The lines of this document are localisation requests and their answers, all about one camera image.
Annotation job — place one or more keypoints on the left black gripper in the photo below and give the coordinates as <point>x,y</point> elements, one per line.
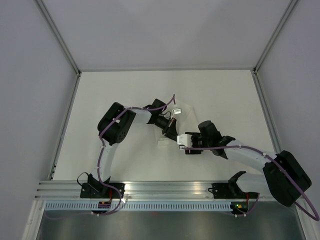
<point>170,131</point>

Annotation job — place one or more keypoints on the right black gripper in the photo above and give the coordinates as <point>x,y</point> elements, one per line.
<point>195,134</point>

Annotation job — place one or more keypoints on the white cloth napkin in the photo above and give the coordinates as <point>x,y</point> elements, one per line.
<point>186,121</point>

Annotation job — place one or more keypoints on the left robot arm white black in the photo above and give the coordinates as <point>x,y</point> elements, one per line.
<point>112,130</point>

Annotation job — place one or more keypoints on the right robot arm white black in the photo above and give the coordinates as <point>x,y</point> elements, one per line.
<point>280,174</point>

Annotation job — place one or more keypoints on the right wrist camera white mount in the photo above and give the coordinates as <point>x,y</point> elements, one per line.
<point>184,141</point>

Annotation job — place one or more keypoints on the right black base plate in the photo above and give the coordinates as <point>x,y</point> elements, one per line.
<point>229,191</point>

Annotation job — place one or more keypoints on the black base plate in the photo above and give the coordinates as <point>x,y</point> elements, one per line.
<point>229,191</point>
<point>102,192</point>

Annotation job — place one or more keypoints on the back aluminium frame bar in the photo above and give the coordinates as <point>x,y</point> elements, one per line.
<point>138,69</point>

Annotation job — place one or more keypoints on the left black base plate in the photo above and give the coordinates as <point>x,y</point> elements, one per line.
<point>102,192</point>

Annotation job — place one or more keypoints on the white slotted cable duct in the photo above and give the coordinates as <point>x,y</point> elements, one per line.
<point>154,206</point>

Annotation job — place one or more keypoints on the front aluminium rail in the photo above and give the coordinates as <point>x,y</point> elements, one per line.
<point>133,190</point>

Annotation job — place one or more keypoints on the left aluminium frame post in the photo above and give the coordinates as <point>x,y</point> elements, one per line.
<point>57,35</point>

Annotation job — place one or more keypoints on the aluminium frame post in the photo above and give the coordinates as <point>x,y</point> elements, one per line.
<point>275,34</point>
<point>57,35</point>

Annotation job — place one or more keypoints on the right aluminium frame post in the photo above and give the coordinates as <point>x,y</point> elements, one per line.
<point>275,34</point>

